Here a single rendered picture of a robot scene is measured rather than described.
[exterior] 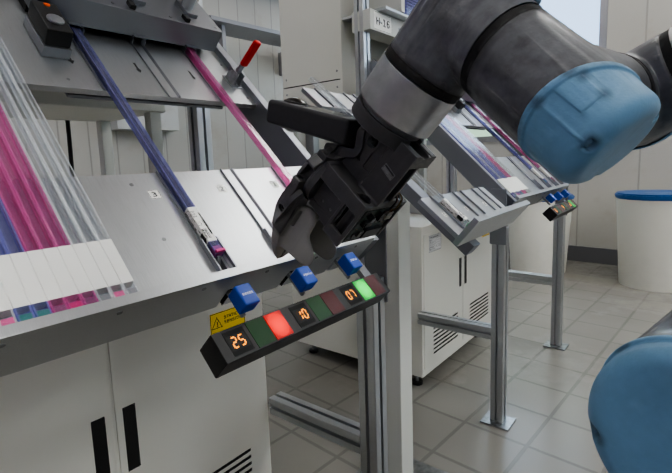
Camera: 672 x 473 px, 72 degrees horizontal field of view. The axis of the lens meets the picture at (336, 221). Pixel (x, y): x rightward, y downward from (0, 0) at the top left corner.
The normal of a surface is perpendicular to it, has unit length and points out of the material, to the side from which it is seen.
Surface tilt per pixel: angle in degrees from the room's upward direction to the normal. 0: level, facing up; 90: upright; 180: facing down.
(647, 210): 94
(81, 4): 135
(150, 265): 45
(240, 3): 90
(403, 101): 110
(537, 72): 74
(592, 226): 90
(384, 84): 88
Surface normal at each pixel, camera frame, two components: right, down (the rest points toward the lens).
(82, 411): 0.78, 0.05
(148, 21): 0.58, 0.74
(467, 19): -0.64, -0.06
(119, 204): 0.52, -0.67
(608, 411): -0.86, 0.18
